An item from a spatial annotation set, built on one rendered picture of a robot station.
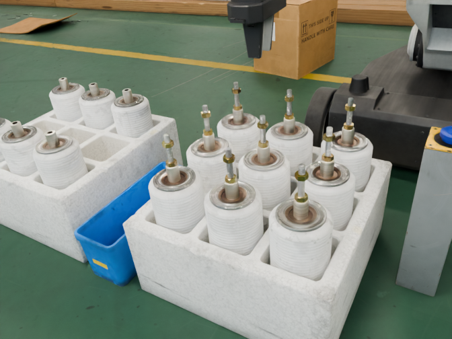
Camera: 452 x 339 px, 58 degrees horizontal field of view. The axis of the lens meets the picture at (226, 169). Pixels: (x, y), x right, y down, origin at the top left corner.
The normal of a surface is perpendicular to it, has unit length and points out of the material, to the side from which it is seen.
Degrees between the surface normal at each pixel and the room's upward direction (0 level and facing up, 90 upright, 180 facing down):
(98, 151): 90
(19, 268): 0
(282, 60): 89
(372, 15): 90
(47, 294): 0
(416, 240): 90
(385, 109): 0
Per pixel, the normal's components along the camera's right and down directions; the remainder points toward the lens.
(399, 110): -0.08, -0.83
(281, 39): -0.69, 0.45
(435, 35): -0.45, -0.08
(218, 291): -0.50, 0.52
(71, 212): 0.86, 0.22
